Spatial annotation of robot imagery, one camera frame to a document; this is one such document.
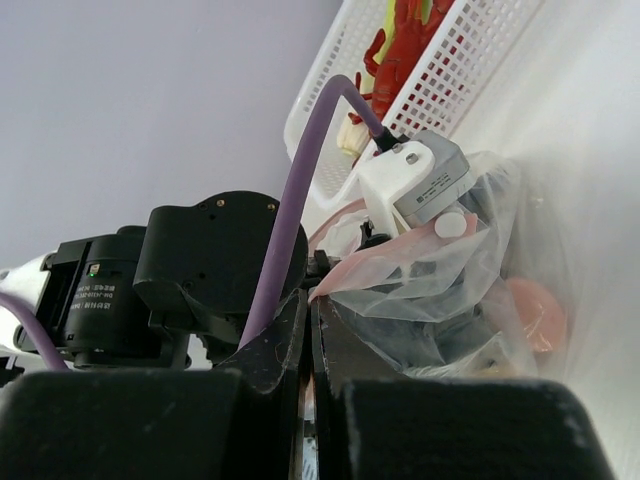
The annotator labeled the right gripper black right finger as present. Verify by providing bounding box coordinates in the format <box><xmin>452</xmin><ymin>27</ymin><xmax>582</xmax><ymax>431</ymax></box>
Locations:
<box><xmin>310</xmin><ymin>297</ymin><xmax>613</xmax><ymax>479</ymax></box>

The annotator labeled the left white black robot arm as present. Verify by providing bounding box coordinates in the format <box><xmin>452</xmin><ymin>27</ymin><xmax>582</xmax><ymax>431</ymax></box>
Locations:
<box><xmin>1</xmin><ymin>191</ymin><xmax>309</xmax><ymax>373</ymax></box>

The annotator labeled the translucent white plastic basket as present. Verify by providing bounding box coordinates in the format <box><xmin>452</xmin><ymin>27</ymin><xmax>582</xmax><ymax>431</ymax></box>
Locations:
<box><xmin>284</xmin><ymin>0</ymin><xmax>540</xmax><ymax>210</ymax></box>

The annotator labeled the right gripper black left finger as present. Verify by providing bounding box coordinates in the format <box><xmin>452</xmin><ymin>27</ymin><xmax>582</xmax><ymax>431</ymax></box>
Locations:
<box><xmin>1</xmin><ymin>291</ymin><xmax>307</xmax><ymax>479</ymax></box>

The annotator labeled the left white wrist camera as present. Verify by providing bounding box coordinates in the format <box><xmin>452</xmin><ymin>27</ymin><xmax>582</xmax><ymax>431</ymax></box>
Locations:
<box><xmin>356</xmin><ymin>130</ymin><xmax>476</xmax><ymax>237</ymax></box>

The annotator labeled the fake green leek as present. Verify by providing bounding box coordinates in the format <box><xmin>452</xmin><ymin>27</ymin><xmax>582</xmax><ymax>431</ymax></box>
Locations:
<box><xmin>337</xmin><ymin>0</ymin><xmax>434</xmax><ymax>156</ymax></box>

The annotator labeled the red fake lobster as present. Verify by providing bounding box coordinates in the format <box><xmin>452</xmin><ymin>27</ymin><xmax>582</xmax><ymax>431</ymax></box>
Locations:
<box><xmin>362</xmin><ymin>0</ymin><xmax>454</xmax><ymax>120</ymax></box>

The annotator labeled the fake grey fish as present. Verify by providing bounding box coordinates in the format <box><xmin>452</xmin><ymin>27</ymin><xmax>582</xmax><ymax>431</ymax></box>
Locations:
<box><xmin>336</xmin><ymin>270</ymin><xmax>503</xmax><ymax>378</ymax></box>

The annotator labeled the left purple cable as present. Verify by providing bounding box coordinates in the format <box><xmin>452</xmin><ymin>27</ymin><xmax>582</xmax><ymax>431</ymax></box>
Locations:
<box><xmin>0</xmin><ymin>74</ymin><xmax>396</xmax><ymax>371</ymax></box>

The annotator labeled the clear zip top bag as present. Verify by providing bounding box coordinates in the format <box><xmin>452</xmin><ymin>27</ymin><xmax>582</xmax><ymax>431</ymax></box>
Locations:
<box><xmin>310</xmin><ymin>152</ymin><xmax>569</xmax><ymax>378</ymax></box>

